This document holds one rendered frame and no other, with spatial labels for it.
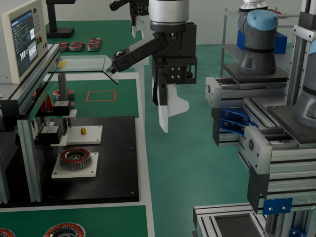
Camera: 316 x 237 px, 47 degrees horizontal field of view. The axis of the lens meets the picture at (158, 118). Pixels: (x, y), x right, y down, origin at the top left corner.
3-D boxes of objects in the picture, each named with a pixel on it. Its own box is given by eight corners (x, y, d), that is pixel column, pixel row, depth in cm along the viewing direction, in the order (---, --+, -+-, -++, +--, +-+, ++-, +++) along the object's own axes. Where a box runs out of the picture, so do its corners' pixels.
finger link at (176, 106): (193, 129, 69) (188, 82, 70) (161, 130, 68) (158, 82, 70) (189, 131, 72) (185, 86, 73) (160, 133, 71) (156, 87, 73)
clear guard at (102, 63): (119, 67, 165) (118, 54, 162) (118, 84, 143) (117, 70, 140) (45, 69, 162) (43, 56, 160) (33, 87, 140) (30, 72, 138)
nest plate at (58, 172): (98, 154, 140) (98, 152, 139) (95, 176, 126) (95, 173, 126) (59, 156, 139) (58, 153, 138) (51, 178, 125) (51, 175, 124)
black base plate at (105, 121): (134, 119, 175) (134, 115, 174) (138, 201, 117) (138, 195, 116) (35, 122, 172) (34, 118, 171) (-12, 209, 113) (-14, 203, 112)
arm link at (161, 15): (151, 1, 64) (146, -4, 71) (151, 27, 66) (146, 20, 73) (193, 0, 65) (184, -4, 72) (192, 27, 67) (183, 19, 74)
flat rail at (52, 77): (62, 68, 161) (61, 61, 160) (27, 129, 105) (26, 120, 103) (59, 68, 161) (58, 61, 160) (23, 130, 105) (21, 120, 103)
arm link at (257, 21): (247, 49, 141) (251, 13, 136) (240, 42, 154) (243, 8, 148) (278, 49, 141) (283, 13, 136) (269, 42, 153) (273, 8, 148)
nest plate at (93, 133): (102, 127, 162) (102, 125, 161) (100, 143, 148) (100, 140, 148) (68, 129, 161) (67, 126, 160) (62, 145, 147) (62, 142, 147)
